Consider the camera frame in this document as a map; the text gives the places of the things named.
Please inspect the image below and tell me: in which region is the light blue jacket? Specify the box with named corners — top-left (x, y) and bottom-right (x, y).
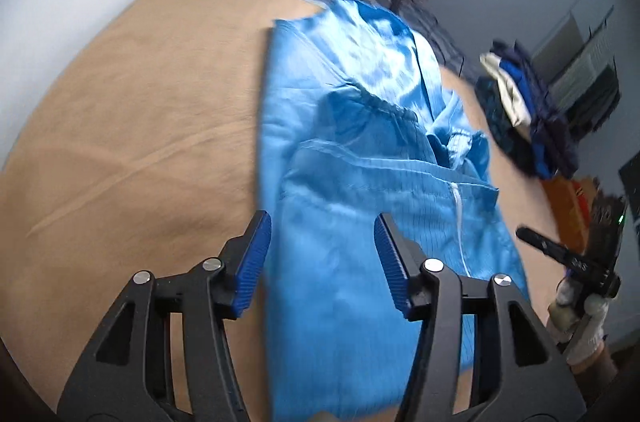
top-left (258, 0), bottom-right (526, 421)

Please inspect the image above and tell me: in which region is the black clothes rack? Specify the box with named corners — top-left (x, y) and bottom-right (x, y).
top-left (533, 8), bottom-right (622, 143)

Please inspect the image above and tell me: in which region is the right white gloved hand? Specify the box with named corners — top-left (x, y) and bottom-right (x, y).
top-left (547, 277), bottom-right (610, 368)

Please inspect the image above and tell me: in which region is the stack of folded dark clothes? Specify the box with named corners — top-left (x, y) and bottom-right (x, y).
top-left (480, 39), bottom-right (579, 179)

